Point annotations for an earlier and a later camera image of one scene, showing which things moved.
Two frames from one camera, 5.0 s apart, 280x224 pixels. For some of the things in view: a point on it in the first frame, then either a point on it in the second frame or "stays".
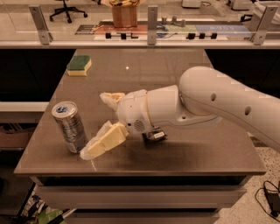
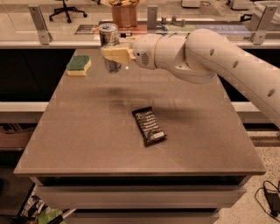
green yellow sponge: x=79 y=65 stays
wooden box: x=124 y=16 stays
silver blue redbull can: x=66 y=114 -> x=109 y=37
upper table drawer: x=142 y=196 stays
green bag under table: x=44 y=218 stays
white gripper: x=132 y=112 -> x=143 y=51
